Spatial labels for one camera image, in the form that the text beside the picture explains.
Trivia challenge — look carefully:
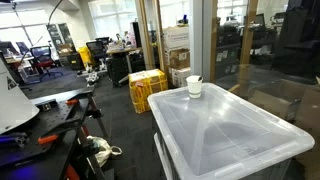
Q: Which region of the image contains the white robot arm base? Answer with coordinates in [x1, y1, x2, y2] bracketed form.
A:
[0, 58, 41, 135]

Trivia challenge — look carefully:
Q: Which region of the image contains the yellow taped box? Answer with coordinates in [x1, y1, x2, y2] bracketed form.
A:
[128, 68, 169, 115]

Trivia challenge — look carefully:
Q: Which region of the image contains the small white cardboard box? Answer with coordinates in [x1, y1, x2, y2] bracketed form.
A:
[169, 67, 192, 89]

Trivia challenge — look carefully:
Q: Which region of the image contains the white paper cup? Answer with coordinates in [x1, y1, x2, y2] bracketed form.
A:
[185, 74, 204, 100]

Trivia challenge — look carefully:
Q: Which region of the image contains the brown labelled cardboard box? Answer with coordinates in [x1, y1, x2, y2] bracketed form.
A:
[167, 48, 191, 70]

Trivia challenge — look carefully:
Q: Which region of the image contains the large white cardboard box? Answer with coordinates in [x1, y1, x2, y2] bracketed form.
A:
[162, 24, 191, 51]

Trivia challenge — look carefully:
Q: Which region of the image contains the clear plastic storage box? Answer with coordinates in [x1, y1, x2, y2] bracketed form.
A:
[147, 82, 316, 180]

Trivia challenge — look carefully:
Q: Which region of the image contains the large open cardboard box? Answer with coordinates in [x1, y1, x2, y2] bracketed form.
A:
[248, 78, 320, 135]

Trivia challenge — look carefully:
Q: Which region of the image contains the black cabinet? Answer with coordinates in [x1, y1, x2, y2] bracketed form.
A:
[106, 56, 131, 88]

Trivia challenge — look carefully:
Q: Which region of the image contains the wooden office desk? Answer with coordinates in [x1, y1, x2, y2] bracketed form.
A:
[105, 46, 143, 84]

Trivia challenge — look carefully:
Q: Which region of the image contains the tall black monitor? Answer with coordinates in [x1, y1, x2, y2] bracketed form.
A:
[129, 21, 143, 49]

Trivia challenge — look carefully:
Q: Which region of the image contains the small white floor machine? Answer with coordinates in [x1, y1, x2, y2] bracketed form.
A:
[85, 71, 101, 88]

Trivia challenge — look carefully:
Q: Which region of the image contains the black office chair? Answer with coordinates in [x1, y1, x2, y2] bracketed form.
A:
[85, 40, 108, 68]

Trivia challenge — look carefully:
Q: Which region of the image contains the yellow bin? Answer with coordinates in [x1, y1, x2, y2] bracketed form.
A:
[77, 45, 95, 70]

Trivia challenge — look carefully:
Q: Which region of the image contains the white plastic bag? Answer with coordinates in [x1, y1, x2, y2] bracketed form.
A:
[87, 135, 123, 168]

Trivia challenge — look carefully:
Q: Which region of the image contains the black shelving unit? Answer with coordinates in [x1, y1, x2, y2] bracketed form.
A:
[215, 13, 278, 80]

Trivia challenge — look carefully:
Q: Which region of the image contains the black perforated work table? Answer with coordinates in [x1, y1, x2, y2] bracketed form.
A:
[0, 87, 101, 180]

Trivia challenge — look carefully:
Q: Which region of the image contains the office chair with red seat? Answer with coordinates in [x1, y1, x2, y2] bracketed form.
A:
[29, 45, 64, 83]

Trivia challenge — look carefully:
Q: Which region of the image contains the aluminium extrusion piece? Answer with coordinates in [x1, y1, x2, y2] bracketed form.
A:
[0, 132, 30, 148]

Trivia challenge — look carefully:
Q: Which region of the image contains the grey metal frame post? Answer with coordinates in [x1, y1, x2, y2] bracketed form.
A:
[188, 0, 215, 84]

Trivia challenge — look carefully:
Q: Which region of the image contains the orange handled black clamp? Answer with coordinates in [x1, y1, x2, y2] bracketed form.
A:
[64, 97, 81, 107]
[64, 164, 81, 180]
[36, 133, 61, 146]

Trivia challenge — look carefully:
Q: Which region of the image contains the wooden wall frame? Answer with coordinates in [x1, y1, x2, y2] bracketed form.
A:
[228, 0, 260, 95]

